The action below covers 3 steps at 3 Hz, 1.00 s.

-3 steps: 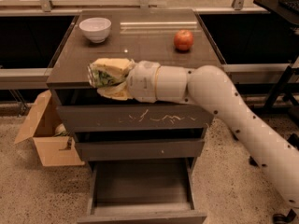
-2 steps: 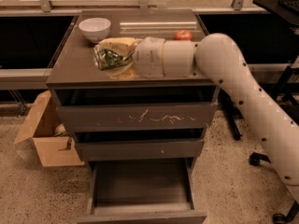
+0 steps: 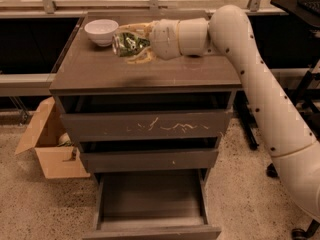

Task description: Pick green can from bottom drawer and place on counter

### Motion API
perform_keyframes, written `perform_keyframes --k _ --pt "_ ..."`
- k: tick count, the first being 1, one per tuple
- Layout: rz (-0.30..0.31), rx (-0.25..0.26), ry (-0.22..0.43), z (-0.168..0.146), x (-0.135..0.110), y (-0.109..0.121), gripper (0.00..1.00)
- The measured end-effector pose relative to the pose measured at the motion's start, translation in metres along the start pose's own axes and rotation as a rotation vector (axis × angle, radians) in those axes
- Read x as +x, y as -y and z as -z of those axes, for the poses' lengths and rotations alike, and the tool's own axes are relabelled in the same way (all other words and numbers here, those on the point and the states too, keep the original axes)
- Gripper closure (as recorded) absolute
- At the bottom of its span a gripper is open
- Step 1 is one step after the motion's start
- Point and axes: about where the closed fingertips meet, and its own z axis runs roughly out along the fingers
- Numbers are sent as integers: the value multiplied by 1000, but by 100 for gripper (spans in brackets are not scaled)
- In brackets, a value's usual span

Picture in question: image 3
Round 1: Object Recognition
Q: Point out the white ceramic bowl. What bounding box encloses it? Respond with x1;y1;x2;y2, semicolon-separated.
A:
84;19;119;47

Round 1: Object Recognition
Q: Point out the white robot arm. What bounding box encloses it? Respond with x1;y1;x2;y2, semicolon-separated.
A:
112;5;320;221

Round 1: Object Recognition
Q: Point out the grey drawer cabinet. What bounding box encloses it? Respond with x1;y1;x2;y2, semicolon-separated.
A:
49;9;243;182

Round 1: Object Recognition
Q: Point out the middle grey drawer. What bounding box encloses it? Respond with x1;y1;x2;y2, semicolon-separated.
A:
80;137;218;173

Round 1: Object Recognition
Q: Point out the black office chair base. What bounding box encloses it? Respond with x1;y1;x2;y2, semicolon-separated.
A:
291;212;320;240

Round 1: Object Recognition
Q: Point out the green soda can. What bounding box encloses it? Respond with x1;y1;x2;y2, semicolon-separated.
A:
112;32;150;57

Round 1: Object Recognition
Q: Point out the white item in box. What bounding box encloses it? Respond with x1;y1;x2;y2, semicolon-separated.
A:
58;133;72;147

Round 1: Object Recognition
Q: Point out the bottom grey open drawer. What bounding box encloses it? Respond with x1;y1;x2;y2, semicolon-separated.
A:
83;169;221;240

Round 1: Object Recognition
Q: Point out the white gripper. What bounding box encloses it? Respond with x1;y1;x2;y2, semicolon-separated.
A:
118;19;181;64

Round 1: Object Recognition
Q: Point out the open cardboard box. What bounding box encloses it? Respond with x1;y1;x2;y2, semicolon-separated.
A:
15;97;90;179

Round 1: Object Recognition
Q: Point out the top grey drawer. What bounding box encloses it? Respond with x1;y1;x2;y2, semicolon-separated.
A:
61;93;231;142

